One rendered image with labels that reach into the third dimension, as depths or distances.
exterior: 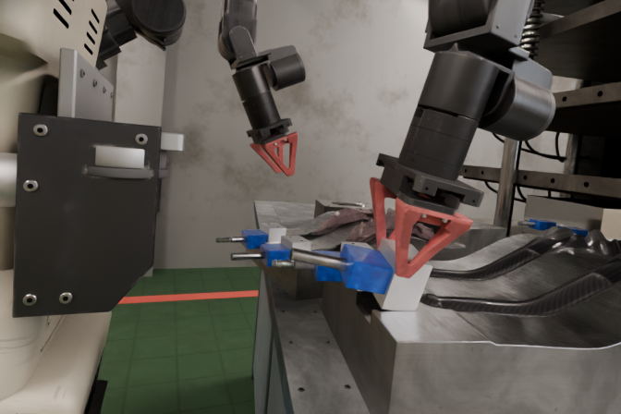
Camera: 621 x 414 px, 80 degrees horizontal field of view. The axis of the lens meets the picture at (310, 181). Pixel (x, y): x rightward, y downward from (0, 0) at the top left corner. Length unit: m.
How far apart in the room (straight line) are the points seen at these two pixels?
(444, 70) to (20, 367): 0.44
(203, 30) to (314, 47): 0.92
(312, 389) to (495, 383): 0.17
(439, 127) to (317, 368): 0.29
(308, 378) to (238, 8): 0.56
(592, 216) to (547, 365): 0.87
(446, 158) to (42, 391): 0.41
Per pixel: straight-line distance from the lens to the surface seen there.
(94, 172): 0.34
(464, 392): 0.39
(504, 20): 0.36
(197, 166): 3.11
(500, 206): 1.47
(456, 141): 0.35
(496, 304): 0.50
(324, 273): 0.48
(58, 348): 0.51
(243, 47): 0.68
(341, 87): 3.46
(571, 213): 1.30
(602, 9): 1.43
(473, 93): 0.35
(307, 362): 0.47
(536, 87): 0.42
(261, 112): 0.68
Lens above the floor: 1.04
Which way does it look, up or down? 5 degrees down
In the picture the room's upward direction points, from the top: 5 degrees clockwise
